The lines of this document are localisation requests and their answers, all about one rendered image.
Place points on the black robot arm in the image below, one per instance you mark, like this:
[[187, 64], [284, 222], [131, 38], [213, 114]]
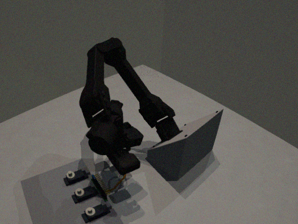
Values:
[[106, 125]]

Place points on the black pin header strip with gold pins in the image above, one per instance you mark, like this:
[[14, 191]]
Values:
[[99, 188]]

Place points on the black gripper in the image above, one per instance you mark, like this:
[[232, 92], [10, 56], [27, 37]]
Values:
[[123, 161]]

